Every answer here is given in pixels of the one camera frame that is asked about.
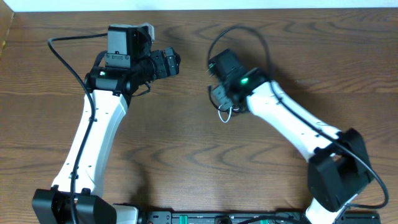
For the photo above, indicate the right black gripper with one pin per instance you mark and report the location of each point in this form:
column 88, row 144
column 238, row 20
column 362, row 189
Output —
column 218, row 93

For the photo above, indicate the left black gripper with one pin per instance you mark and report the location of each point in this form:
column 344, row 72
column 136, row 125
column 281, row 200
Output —
column 164, row 71

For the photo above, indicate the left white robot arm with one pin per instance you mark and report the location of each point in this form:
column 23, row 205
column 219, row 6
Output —
column 76, row 194

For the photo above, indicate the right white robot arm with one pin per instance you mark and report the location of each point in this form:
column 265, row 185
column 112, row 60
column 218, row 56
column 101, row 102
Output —
column 338, row 162

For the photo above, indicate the cardboard box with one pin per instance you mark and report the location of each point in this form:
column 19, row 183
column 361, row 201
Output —
column 6, row 19

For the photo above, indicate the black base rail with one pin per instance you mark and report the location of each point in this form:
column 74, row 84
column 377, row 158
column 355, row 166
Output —
column 171, row 217

